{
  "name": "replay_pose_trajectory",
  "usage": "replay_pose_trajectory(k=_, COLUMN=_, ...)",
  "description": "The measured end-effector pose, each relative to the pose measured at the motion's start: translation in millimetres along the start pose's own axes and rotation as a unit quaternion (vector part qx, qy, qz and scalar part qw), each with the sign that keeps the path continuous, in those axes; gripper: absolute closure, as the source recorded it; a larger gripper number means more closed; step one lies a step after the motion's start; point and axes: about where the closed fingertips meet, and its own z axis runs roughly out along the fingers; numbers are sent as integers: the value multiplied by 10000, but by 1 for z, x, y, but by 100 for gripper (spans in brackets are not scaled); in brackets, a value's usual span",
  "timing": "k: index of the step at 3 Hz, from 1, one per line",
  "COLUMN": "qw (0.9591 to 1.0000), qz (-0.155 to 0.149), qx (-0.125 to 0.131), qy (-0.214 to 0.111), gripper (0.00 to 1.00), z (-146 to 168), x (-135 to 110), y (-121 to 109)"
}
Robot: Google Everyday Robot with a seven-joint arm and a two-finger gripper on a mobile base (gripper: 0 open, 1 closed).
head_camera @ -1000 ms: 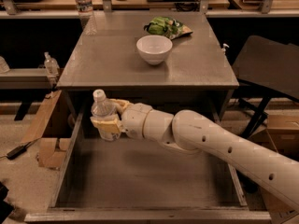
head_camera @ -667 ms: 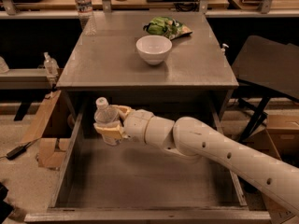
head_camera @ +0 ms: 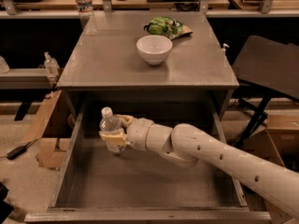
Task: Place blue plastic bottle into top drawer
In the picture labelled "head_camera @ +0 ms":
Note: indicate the background water bottle on shelf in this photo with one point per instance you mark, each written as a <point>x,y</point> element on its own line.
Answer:
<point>86,16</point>

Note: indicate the grey cabinet with top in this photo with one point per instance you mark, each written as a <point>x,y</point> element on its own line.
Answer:
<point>109,60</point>

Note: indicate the clear plastic water bottle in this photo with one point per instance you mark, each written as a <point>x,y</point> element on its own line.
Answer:
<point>110,123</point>

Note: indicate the cardboard pieces on left floor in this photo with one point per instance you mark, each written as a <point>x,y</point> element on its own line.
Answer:
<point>51,131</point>

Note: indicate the white ceramic bowl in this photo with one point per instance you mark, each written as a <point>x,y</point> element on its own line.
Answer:
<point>154,49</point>

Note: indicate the open grey top drawer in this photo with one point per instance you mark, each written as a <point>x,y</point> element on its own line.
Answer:
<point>139,187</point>

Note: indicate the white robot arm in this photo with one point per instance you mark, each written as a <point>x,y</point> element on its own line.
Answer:
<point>185,144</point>

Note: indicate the black folding chair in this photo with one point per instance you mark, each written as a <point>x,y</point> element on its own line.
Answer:
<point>272,68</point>

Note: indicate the black power adapter on floor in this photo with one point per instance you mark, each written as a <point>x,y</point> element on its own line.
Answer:
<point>17,151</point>

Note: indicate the green snack bag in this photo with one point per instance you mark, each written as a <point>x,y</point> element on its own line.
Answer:
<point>168,27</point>

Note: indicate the small sanitizer bottle left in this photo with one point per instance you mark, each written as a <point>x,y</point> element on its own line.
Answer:
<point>51,65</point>

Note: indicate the brown cardboard box right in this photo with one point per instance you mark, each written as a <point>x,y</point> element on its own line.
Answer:
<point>278,142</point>

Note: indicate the small white pump bottle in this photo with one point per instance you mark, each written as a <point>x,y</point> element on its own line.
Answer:
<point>224,48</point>

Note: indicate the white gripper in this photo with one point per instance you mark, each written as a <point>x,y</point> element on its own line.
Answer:
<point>139,132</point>

